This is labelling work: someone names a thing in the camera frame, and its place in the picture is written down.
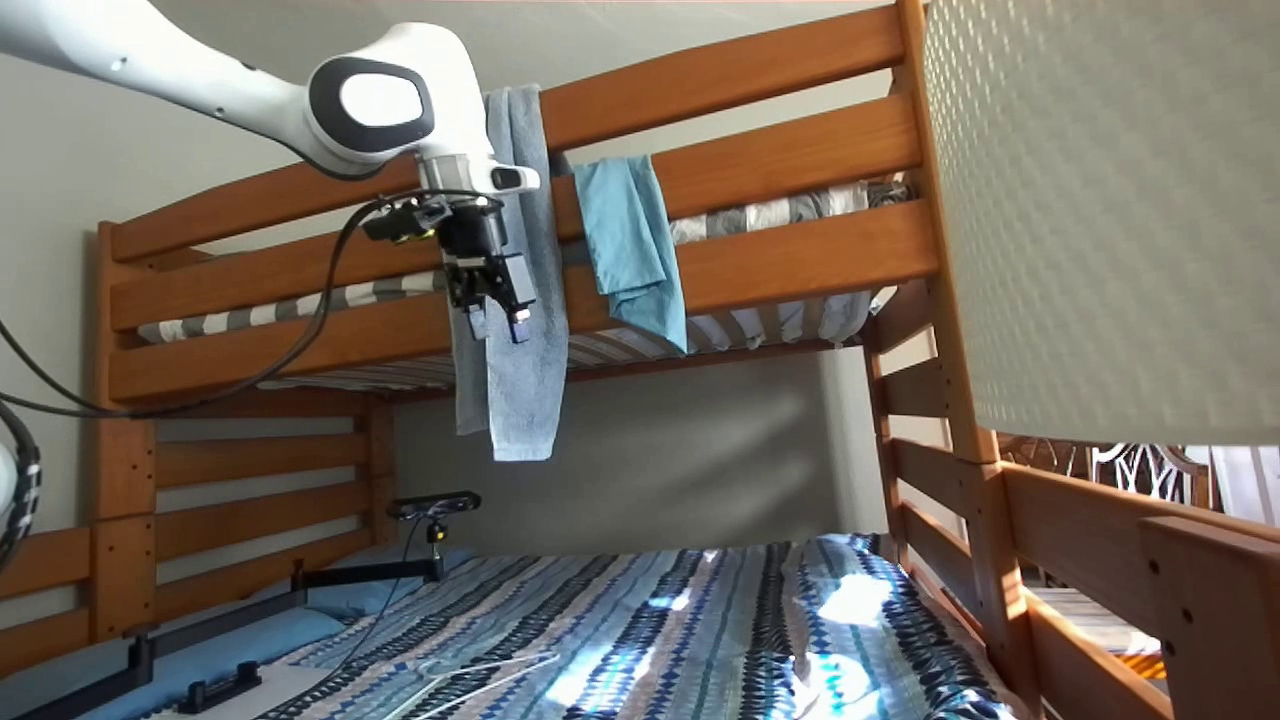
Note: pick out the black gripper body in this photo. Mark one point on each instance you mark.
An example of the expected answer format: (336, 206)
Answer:
(482, 247)

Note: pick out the grey blue terry towel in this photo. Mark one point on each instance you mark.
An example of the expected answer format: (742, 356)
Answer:
(522, 387)

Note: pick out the teal blue cloth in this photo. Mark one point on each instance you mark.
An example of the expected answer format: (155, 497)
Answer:
(635, 255)

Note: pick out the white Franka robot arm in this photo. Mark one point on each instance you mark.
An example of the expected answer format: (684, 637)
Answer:
(241, 95)

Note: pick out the blue patterned bedspread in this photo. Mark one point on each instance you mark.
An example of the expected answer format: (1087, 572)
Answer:
(692, 642)

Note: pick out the black clamp block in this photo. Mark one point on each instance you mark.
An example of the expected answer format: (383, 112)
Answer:
(220, 686)

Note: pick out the white quilted mattress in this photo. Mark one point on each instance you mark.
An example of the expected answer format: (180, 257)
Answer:
(1105, 202)

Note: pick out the white lattice pattern panel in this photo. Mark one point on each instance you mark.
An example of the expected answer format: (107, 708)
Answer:
(1144, 468)

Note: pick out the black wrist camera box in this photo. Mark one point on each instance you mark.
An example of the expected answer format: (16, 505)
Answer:
(400, 219)

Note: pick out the black stereo camera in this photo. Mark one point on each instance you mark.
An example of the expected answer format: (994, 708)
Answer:
(435, 505)

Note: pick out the wooden bunk bed frame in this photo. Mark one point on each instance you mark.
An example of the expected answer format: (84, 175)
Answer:
(781, 261)

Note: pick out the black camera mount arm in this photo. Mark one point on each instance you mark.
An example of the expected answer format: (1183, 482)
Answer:
(367, 572)

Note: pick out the black metal rail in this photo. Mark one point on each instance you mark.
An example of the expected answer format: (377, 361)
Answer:
(163, 644)

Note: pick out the small black bracket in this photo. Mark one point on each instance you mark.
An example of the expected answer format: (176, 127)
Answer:
(138, 656)

